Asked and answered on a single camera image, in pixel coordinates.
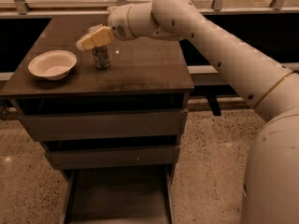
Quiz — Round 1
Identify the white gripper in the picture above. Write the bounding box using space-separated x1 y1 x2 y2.
76 5 135 51

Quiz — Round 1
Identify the silver redbull can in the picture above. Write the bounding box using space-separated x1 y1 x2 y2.
93 46 110 69

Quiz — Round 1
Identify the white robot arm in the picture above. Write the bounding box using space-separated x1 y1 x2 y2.
76 0 299 224

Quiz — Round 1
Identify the grey top drawer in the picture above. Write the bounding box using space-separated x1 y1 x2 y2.
20 109 187 141

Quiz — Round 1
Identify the grey middle drawer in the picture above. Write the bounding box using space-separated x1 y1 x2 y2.
45 145 180 170

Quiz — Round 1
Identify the open grey bottom drawer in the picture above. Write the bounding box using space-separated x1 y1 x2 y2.
59 164 174 224

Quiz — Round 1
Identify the white paper bowl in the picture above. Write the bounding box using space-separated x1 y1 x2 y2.
28 50 77 80

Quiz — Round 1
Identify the metal window railing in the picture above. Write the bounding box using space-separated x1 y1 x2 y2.
0 0 299 17

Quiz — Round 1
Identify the long grey bench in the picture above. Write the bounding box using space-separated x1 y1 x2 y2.
188 61 299 121

